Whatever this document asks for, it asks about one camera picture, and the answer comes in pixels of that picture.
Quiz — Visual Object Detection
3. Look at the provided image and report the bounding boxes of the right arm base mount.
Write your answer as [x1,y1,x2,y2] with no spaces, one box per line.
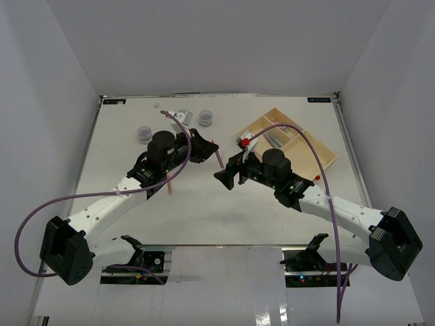
[280,234,338,289]

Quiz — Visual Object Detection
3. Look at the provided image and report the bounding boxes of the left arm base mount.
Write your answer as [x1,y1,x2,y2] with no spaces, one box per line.
[100,246,174,285]

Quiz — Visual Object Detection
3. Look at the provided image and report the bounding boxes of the pink chunky highlighter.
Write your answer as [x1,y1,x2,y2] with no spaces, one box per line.
[271,119,288,133]

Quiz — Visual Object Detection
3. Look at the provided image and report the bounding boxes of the cream wooden divided tray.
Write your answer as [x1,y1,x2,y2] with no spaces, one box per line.
[236,108,338,180]

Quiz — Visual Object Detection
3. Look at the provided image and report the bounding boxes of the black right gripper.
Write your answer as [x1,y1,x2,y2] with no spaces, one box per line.
[214,147,279,190]

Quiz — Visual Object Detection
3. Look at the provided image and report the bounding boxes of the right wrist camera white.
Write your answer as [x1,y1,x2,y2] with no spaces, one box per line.
[237,130,258,163]

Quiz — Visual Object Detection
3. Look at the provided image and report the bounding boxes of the beige slim orange-tip pen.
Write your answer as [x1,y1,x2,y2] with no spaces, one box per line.
[167,173,173,196]

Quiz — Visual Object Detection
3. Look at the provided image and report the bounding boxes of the clear jar purple beads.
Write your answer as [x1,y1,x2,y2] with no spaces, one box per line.
[198,109,213,127]

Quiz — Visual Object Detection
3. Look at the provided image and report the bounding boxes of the clear jar blue beads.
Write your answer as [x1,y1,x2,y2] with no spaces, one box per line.
[137,126,153,144]

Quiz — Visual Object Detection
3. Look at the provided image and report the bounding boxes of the pink slim red-tip pen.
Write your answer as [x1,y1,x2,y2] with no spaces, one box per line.
[215,149,225,170]

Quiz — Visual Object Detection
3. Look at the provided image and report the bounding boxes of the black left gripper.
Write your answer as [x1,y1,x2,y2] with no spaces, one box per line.
[163,128,220,174]

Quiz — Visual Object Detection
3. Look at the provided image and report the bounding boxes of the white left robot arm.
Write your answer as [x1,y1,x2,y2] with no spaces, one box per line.
[40,128,219,285]

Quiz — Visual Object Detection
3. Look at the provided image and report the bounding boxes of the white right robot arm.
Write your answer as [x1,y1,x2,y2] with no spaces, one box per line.
[213,149,423,281]

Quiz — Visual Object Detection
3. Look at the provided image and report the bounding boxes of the blue slim capped pen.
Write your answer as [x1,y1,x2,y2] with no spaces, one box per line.
[264,134,282,149]

